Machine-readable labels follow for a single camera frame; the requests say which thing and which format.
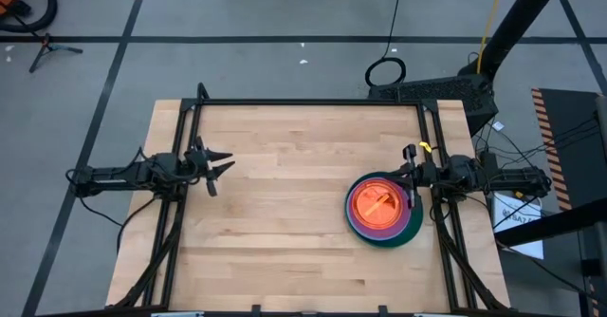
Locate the black coiled floor cable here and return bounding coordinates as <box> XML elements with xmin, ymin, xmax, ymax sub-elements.
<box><xmin>363</xmin><ymin>0</ymin><xmax>408</xmax><ymax>88</ymax></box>

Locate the black tripod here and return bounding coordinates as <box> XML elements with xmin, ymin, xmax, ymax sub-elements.
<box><xmin>28</xmin><ymin>32</ymin><xmax>84</xmax><ymax>74</ymax></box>

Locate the large green plastic plate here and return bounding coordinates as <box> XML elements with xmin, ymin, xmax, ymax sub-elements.
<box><xmin>344</xmin><ymin>171</ymin><xmax>425</xmax><ymax>250</ymax></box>

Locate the pink translucent plastic plate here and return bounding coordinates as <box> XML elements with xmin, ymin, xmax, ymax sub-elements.
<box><xmin>353</xmin><ymin>178</ymin><xmax>407</xmax><ymax>233</ymax></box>

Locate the black perforated base box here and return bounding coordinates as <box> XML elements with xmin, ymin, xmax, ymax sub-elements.
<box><xmin>367</xmin><ymin>74</ymin><xmax>500</xmax><ymax>137</ymax></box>

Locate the black diagonal beam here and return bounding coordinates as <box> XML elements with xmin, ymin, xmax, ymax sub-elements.
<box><xmin>494</xmin><ymin>196</ymin><xmax>607</xmax><ymax>249</ymax></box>

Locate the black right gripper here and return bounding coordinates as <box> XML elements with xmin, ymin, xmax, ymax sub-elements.
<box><xmin>380</xmin><ymin>143</ymin><xmax>450</xmax><ymax>210</ymax></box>

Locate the large hazard-striped floor mat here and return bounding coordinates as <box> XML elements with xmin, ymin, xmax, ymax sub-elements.
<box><xmin>530</xmin><ymin>87</ymin><xmax>607</xmax><ymax>212</ymax></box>

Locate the orange translucent plastic plate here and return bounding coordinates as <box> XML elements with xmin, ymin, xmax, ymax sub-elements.
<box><xmin>354</xmin><ymin>179</ymin><xmax>405</xmax><ymax>232</ymax></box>

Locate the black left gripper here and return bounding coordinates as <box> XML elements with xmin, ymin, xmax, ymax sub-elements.
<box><xmin>182</xmin><ymin>135</ymin><xmax>237</xmax><ymax>198</ymax></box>

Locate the black vacuum hose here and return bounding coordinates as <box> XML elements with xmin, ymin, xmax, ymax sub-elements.
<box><xmin>0</xmin><ymin>0</ymin><xmax>59</xmax><ymax>34</ymax></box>

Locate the black aluminium table frame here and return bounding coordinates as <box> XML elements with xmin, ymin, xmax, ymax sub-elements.
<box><xmin>106</xmin><ymin>82</ymin><xmax>511</xmax><ymax>314</ymax></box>

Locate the blue plastic plate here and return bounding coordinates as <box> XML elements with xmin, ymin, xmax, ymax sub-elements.
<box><xmin>345</xmin><ymin>178</ymin><xmax>413</xmax><ymax>243</ymax></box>

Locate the yellow cable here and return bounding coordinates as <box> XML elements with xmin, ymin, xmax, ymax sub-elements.
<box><xmin>475</xmin><ymin>0</ymin><xmax>508</xmax><ymax>74</ymax></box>

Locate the white labelled box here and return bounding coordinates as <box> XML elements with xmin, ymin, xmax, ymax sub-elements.
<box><xmin>491</xmin><ymin>191</ymin><xmax>545</xmax><ymax>260</ymax></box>

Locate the black stand pole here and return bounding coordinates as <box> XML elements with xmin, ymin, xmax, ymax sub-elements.
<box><xmin>457</xmin><ymin>0</ymin><xmax>568</xmax><ymax>79</ymax></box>

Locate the purple plastic plate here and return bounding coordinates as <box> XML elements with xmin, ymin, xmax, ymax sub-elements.
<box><xmin>348</xmin><ymin>177</ymin><xmax>413</xmax><ymax>242</ymax></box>

